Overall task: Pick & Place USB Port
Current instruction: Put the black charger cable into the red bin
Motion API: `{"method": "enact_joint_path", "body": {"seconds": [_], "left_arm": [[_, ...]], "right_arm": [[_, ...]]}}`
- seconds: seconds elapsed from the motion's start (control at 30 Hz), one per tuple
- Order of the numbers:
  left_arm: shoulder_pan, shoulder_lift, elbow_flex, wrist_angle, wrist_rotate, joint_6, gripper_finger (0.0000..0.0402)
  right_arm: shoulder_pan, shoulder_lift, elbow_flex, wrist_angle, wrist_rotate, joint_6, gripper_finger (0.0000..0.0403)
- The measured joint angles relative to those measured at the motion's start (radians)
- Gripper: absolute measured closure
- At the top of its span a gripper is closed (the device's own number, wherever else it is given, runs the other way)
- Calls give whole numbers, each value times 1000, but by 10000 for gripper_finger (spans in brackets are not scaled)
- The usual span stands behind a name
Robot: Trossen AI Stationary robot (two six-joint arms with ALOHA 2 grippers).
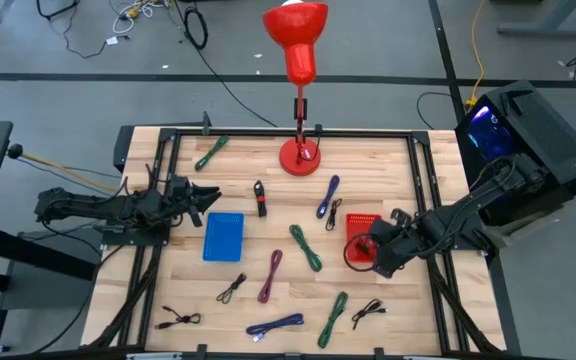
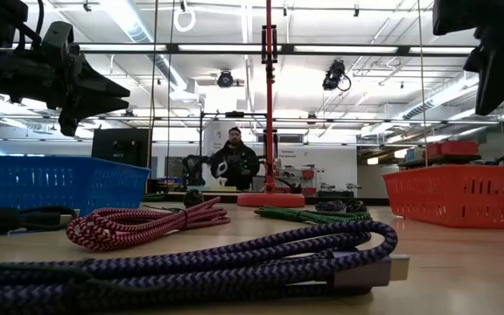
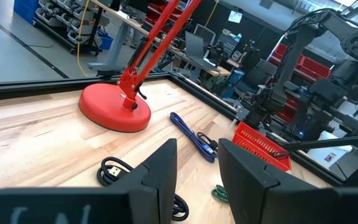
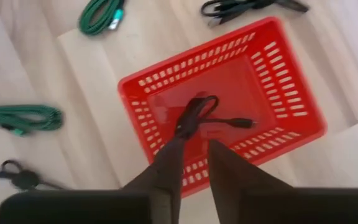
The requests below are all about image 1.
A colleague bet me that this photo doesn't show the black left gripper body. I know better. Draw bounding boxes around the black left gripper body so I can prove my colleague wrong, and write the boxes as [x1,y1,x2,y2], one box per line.
[166,181,206,229]

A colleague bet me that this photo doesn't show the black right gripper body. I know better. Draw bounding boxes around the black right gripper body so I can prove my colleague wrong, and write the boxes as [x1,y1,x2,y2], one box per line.
[369,215,420,280]

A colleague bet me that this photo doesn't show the thick black cable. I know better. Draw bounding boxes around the thick black cable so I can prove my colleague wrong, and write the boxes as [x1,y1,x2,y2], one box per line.
[342,231,380,274]

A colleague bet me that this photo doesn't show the green braided cable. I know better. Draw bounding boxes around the green braided cable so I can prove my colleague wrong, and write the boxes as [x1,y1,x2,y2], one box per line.
[193,134,231,173]
[316,291,350,350]
[288,223,324,273]

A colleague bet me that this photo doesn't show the purple braided cable silver plug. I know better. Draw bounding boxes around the purple braided cable silver plug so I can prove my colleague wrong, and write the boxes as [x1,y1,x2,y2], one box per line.
[245,312,306,344]

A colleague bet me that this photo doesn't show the red plastic basket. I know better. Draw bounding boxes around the red plastic basket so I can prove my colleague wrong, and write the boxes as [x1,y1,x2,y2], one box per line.
[345,213,383,265]

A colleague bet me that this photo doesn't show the blue plastic basket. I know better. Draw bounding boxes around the blue plastic basket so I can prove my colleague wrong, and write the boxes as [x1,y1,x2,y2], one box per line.
[202,211,246,263]

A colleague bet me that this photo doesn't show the red desk lamp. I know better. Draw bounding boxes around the red desk lamp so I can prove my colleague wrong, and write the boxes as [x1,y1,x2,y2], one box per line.
[261,0,330,178]

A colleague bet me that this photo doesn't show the black computer tower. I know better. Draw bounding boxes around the black computer tower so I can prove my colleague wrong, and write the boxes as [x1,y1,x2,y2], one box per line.
[453,78,576,229]

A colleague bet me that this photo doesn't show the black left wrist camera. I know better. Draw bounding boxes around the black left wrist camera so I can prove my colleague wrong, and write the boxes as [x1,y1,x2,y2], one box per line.
[167,174,192,199]

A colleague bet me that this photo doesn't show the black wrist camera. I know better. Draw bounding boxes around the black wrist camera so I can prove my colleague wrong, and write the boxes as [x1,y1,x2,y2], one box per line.
[167,174,192,199]
[389,208,413,229]

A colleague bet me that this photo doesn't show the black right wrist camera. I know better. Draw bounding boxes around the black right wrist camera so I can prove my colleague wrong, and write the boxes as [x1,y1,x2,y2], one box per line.
[389,208,413,229]

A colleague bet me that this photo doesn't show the black cable with red tie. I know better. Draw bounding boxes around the black cable with red tie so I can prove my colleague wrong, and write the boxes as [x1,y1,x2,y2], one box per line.
[253,179,269,219]

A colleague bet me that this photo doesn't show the red braided cable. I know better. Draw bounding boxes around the red braided cable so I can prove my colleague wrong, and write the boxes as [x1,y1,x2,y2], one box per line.
[256,248,284,305]

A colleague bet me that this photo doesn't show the thin black cable red ends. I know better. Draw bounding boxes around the thin black cable red ends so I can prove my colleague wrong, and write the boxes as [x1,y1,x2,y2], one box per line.
[154,305,203,331]

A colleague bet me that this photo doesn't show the yellow floor cable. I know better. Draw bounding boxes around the yellow floor cable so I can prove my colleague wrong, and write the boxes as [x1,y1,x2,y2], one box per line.
[465,0,490,110]

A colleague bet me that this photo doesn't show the black coiled floor cable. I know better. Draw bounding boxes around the black coiled floor cable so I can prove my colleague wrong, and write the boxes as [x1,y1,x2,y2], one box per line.
[183,3,210,51]

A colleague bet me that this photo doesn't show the white floor cables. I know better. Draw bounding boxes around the white floor cables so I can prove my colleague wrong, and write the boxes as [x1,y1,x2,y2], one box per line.
[111,0,172,35]

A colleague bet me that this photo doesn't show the grey table leg frame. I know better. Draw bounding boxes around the grey table leg frame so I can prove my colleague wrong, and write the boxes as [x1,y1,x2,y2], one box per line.
[496,0,576,39]

